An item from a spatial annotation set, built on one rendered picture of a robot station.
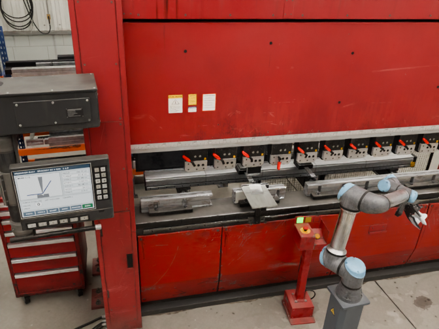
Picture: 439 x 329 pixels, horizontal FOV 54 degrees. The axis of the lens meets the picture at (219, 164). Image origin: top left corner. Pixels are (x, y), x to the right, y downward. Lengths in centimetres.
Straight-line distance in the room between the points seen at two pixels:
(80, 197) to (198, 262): 125
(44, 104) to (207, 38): 102
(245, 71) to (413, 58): 117
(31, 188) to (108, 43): 81
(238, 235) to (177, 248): 45
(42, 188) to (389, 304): 283
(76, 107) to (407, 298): 304
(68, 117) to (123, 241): 106
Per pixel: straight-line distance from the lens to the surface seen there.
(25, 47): 677
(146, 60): 255
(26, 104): 207
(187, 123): 271
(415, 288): 414
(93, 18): 229
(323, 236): 318
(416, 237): 396
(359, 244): 367
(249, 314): 352
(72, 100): 206
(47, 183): 222
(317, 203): 323
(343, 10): 283
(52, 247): 336
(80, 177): 220
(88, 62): 234
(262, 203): 291
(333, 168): 361
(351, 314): 270
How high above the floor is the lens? 259
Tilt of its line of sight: 28 degrees down
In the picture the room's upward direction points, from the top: 3 degrees clockwise
